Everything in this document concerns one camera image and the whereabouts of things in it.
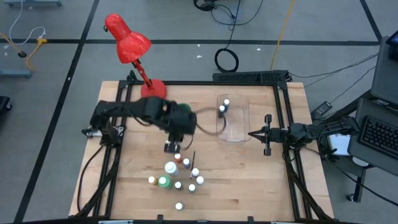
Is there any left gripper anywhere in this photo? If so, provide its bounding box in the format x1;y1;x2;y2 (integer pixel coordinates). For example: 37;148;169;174
164;110;198;154

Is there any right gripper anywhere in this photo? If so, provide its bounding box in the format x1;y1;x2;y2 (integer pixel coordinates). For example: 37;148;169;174
248;114;289;157

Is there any large white paint bottle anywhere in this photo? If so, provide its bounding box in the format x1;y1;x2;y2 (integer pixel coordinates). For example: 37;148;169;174
164;161;180;177

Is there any large green paint bottle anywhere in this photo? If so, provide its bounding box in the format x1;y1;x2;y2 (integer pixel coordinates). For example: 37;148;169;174
157;175;174;190

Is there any clear plastic bin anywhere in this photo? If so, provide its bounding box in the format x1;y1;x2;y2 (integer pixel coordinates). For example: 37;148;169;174
216;93;251;143

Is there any black power strip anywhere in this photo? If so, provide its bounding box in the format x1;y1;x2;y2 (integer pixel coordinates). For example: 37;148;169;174
212;70;290;84

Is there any black power adapter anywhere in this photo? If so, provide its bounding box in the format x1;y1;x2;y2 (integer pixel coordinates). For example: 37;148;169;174
310;101;333;118

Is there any white labelled box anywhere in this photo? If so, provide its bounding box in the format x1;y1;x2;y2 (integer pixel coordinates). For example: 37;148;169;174
328;133;351;156

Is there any white round disc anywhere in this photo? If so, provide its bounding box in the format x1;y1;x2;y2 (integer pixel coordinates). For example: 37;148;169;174
352;156;370;167

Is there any black desk leg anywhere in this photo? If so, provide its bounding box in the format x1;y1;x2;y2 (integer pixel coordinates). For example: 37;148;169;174
346;166;368;203

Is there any red desk lamp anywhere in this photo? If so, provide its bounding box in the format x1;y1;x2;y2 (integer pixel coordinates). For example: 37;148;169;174
103;12;168;100

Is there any black keyboard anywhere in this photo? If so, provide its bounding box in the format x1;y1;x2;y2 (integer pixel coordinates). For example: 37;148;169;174
357;115;398;161

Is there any dark grey keyboard tray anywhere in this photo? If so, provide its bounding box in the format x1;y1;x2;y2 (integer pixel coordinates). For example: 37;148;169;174
347;98;398;177

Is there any black caster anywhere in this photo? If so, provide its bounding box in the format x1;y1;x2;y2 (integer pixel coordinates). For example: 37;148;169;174
0;95;12;112

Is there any grey cart base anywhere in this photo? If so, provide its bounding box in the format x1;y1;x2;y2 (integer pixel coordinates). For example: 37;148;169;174
0;68;32;78
3;0;62;7

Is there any wooden handle flat paintbrush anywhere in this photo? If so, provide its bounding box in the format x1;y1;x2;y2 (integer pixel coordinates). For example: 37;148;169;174
189;151;197;179

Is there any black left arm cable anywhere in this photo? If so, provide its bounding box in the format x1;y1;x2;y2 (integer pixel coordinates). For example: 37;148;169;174
183;106;227;151

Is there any black aluminium rig frame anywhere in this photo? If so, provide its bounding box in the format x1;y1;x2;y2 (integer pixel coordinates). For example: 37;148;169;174
73;70;335;223

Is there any coiled black cable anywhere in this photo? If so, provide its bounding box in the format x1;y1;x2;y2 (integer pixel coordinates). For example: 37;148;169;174
214;47;240;73

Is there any black power cable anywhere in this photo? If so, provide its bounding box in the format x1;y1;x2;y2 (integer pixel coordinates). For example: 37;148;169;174
290;53;379;79

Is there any yellow hanging cable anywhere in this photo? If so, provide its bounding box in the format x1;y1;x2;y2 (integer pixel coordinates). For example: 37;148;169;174
269;0;295;72

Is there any black floor cable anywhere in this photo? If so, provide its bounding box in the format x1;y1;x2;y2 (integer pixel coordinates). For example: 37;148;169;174
193;0;265;50

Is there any orange floor cable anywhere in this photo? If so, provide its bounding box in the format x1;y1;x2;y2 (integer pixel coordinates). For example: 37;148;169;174
0;32;48;72

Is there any white floor cable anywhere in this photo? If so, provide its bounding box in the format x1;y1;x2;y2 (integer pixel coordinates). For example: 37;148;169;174
8;0;47;46

